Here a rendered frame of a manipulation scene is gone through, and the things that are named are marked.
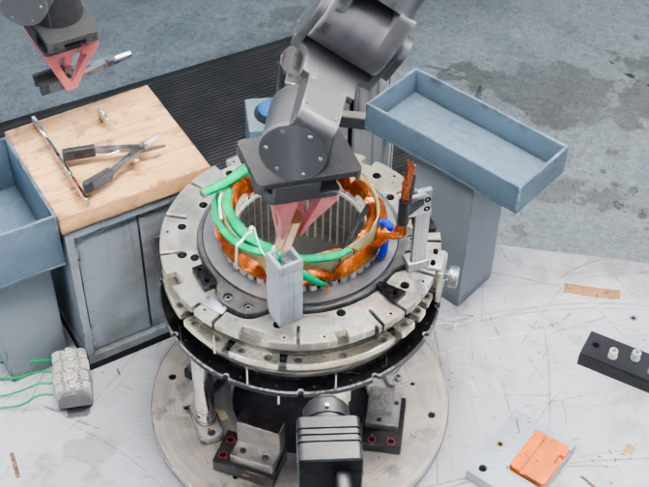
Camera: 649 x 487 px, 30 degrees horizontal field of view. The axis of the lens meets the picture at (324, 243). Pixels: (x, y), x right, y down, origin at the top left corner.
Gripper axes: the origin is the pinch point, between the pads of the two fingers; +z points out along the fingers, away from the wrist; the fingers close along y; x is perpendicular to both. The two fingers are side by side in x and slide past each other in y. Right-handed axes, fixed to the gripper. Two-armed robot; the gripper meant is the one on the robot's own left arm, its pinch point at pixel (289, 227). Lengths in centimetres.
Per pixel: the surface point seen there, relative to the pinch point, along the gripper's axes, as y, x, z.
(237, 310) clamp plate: -2.9, 3.8, 15.1
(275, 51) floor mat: 75, 186, 119
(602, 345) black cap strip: 52, 6, 39
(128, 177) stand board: -7.5, 32.2, 19.6
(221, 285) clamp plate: -3.4, 7.8, 15.1
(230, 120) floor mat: 54, 161, 121
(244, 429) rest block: 0.3, 5.1, 38.6
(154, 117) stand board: -1.6, 42.4, 19.1
